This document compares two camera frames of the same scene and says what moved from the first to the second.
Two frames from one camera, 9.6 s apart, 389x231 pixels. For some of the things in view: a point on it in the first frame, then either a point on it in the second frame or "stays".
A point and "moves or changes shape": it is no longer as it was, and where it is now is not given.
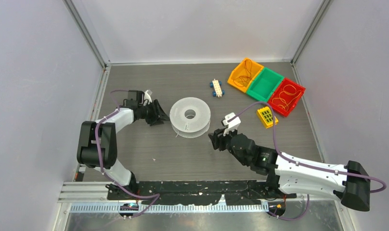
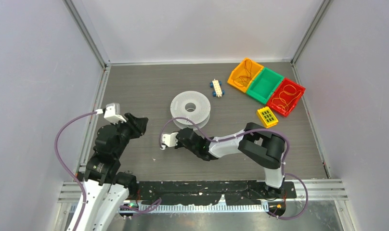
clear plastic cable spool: (190, 117) moves or changes shape
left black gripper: (158, 116) → (137, 124)
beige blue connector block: (216, 85) stays
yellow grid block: (266, 116) stays
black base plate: (183, 193) stays
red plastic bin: (286, 96) stays
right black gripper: (218, 138) → (179, 145)
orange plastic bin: (242, 77) stays
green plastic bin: (265, 84) stays
